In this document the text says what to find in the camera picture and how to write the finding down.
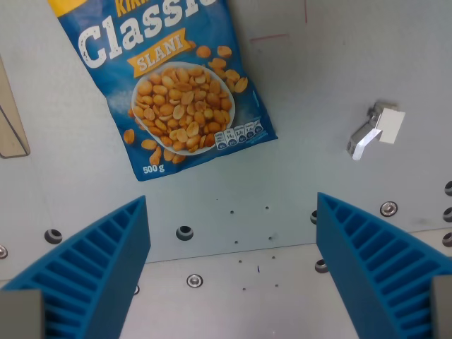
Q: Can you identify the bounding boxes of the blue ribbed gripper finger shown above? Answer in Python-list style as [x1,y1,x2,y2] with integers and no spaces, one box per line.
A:
[0,195,152,339]
[316,192,452,339]

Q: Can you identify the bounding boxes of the beige wooden board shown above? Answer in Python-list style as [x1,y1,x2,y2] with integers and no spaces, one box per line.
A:
[0,52,32,159]

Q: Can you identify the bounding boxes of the blue salted peanuts bag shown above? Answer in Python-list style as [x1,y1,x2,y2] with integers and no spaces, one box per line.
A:
[47,0,279,182]

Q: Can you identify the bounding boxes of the small grey metal bracket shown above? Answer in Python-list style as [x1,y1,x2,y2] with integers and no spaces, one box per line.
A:
[345,100,406,161]

